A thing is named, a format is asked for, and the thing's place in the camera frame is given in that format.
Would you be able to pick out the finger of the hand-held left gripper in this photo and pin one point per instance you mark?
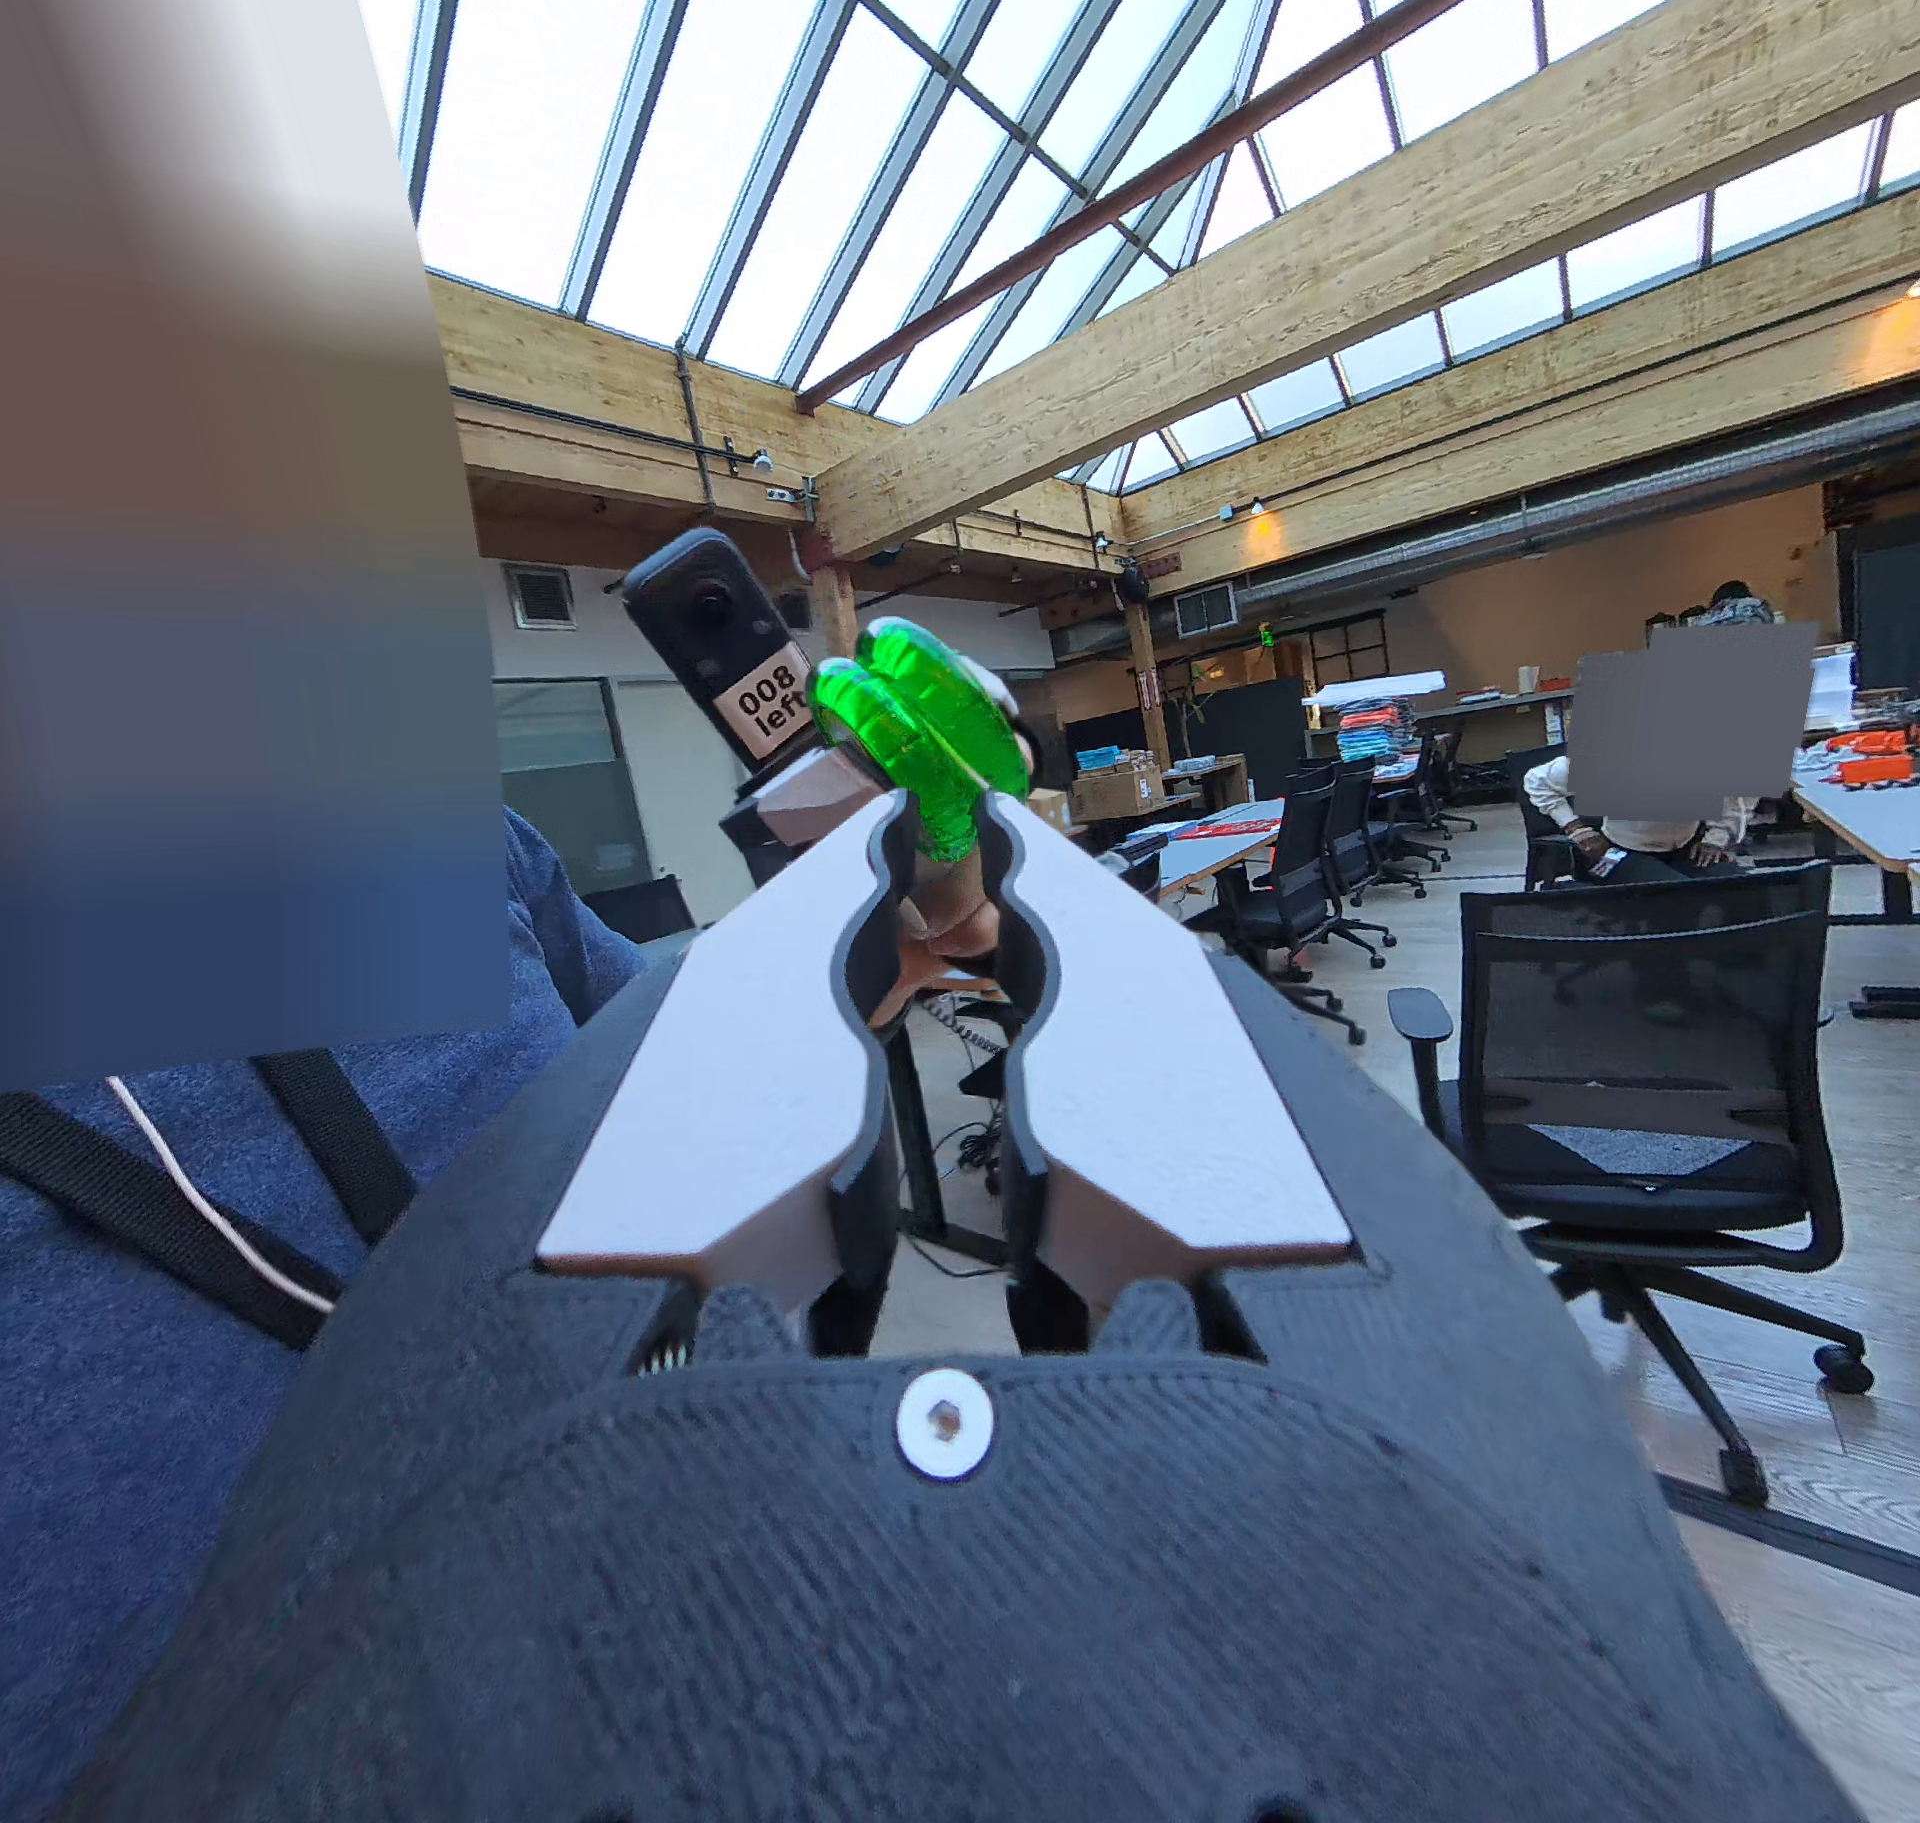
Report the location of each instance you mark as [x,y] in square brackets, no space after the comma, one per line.
[1020,751]
[816,799]

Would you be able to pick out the office desk with red sheet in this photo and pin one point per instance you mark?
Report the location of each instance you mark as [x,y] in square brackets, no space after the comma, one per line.
[1221,848]

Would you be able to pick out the white top office desk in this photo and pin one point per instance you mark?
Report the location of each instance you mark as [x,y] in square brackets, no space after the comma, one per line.
[1860,818]

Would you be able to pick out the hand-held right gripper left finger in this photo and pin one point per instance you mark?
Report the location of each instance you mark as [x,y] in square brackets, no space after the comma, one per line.
[720,1104]

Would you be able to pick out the green yoyo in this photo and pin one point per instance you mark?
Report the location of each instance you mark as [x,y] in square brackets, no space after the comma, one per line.
[916,728]

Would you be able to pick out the wooden post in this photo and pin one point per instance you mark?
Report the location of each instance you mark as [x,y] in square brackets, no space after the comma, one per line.
[1147,684]
[834,625]

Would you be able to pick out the rust red ceiling pipe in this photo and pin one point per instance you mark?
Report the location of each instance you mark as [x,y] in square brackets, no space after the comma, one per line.
[1201,152]

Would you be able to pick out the silver ventilation duct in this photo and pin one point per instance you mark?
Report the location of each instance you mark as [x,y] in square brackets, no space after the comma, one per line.
[1576,511]

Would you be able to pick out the stack of folded clothes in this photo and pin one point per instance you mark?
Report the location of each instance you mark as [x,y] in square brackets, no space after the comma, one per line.
[1376,735]

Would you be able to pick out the large wooden ceiling beam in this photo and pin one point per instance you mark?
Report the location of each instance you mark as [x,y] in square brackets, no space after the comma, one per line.
[1350,265]

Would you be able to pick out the row of black office chairs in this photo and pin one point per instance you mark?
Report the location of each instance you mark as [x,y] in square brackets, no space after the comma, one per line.
[1297,863]

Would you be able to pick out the person's left hand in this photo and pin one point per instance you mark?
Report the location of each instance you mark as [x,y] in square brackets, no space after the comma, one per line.
[946,930]

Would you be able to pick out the black office chair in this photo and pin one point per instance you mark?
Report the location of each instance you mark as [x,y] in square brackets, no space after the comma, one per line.
[1650,1178]

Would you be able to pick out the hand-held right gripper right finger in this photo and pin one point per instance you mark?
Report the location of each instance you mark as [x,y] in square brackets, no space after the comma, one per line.
[1170,1104]

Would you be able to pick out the cardboard box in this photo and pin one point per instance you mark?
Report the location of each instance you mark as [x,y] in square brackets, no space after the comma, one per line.
[1116,795]

